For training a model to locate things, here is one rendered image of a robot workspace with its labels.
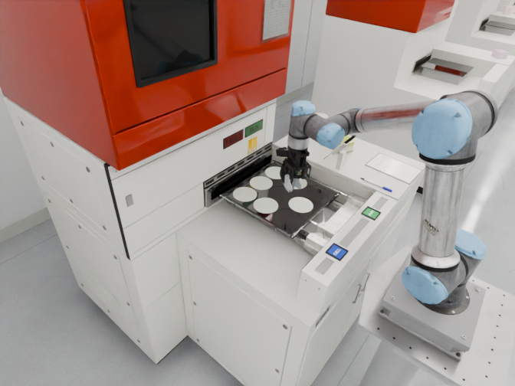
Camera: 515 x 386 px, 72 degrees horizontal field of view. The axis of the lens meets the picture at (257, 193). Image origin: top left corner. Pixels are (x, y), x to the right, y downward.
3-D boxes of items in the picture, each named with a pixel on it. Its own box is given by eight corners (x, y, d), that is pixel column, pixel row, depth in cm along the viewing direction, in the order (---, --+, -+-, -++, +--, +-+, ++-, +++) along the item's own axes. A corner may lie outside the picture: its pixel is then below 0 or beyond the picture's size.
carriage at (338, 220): (303, 249, 132) (303, 243, 130) (349, 203, 155) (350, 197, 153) (321, 260, 128) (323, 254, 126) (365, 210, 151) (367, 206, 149)
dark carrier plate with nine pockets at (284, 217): (223, 195, 147) (223, 194, 147) (273, 162, 169) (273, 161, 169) (291, 234, 131) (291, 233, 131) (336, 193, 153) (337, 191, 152)
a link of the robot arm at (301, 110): (305, 111, 109) (286, 102, 114) (300, 142, 116) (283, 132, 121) (323, 106, 113) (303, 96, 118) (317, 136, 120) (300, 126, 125)
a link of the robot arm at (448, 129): (466, 290, 100) (500, 92, 76) (437, 318, 92) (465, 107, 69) (424, 271, 109) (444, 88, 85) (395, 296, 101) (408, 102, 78)
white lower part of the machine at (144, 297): (80, 295, 210) (35, 182, 160) (186, 224, 262) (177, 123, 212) (158, 374, 176) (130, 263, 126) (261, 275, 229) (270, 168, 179)
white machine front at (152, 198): (126, 257, 128) (103, 164, 103) (266, 166, 180) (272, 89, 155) (132, 262, 126) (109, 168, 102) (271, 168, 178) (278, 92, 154)
